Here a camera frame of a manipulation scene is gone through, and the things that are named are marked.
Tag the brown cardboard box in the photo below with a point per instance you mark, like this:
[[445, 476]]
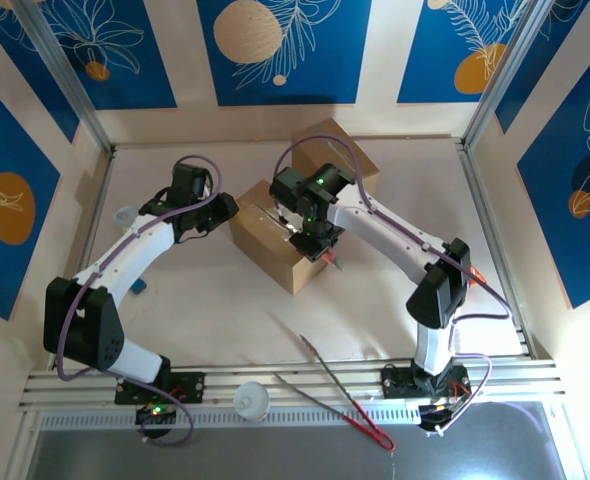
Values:
[[310, 155], [265, 245]]

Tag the blue whiteboard eraser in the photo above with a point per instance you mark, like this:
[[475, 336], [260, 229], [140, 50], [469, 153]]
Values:
[[139, 287]]

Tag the black controller board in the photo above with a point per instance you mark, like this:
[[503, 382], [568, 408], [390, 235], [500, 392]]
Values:
[[155, 419], [437, 415]]

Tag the aluminium corner post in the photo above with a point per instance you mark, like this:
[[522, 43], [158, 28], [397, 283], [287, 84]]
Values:
[[65, 75], [506, 75]]

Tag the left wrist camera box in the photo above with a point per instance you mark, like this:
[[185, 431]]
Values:
[[206, 185]]

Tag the aluminium side rail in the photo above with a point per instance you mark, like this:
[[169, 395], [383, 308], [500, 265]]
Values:
[[98, 200], [471, 167]]

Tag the grey metal sheet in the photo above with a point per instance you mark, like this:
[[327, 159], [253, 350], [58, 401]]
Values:
[[275, 455]]

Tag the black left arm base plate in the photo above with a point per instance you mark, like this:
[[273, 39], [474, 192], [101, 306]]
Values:
[[190, 387]]

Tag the pink utility knife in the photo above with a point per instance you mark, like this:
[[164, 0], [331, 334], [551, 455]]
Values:
[[334, 261]]

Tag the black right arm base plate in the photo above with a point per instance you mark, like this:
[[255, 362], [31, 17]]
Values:
[[400, 382]]

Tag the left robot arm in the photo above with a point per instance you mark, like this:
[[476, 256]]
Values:
[[125, 250]]

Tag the blue floral wall poster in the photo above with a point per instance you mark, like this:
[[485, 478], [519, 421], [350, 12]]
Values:
[[425, 50], [325, 75], [550, 225], [0, 150], [35, 60], [125, 75], [575, 40]]

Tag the yellow can grey lid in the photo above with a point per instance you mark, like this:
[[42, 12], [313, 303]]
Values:
[[124, 217]]

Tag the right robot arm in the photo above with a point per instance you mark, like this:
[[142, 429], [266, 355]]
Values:
[[390, 235]]

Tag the white plastic cup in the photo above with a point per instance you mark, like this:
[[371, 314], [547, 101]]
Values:
[[250, 400]]

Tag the orange snack bag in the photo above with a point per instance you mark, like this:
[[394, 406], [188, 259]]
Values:
[[476, 275]]

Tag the aluminium frame rail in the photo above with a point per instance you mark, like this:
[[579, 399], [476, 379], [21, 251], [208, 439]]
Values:
[[225, 380]]

